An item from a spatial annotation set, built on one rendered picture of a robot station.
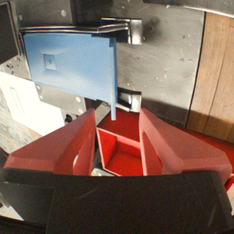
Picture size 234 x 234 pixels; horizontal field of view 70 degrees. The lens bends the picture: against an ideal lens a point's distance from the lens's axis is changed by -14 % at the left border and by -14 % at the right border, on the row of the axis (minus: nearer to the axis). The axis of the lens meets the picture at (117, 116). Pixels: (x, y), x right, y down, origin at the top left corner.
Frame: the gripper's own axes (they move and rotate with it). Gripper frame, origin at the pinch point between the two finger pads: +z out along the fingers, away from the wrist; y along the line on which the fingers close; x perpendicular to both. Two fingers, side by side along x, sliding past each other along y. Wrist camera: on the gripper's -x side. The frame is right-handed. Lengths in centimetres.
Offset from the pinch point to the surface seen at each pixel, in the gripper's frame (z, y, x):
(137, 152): 17.1, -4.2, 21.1
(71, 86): 10.4, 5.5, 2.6
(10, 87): 38, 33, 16
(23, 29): 13.8, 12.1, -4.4
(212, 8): 9.4, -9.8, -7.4
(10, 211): 167, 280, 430
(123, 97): 8.0, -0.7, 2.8
